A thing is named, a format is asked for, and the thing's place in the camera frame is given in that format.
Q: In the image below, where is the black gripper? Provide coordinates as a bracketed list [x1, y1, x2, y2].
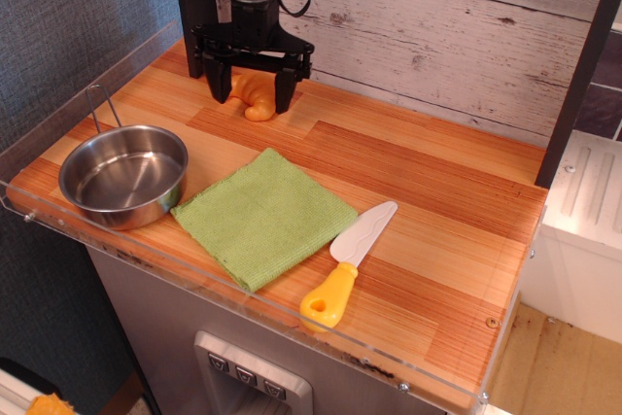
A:
[192, 0, 313, 114]

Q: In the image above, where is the orange toy croissant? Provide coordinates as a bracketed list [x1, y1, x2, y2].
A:
[230, 71, 276, 121]

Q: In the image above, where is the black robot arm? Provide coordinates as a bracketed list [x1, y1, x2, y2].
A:
[192, 0, 314, 114]

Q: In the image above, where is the green cloth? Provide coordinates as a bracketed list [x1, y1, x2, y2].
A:
[171, 149, 358, 293]

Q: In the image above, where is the stainless steel pot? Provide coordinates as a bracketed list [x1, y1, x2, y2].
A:
[58, 116, 189, 230]

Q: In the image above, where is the silver toy fridge cabinet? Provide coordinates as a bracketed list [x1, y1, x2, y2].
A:
[87, 248, 439, 414]

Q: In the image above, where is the white plastic appliance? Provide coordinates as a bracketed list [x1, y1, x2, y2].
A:
[519, 131, 621, 342]

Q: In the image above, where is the orange object bottom left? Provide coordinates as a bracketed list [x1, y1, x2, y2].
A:
[25, 394, 76, 415]

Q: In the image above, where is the yellow handled toy knife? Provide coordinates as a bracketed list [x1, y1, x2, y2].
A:
[299, 201, 398, 332]

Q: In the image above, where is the clear acrylic guard rail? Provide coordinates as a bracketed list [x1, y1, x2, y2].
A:
[1, 28, 546, 414]

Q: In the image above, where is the right dark frame post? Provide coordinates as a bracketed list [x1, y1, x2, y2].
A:
[535, 0, 621, 189]

